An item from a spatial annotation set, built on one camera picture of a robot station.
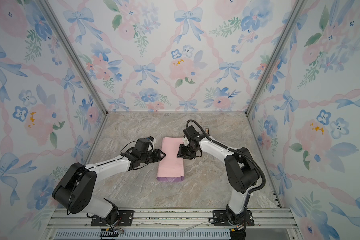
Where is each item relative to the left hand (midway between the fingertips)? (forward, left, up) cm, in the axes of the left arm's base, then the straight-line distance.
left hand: (165, 154), depth 88 cm
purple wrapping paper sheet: (-7, -4, -2) cm, 9 cm away
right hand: (0, -8, -1) cm, 8 cm away
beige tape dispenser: (+20, -27, -3) cm, 34 cm away
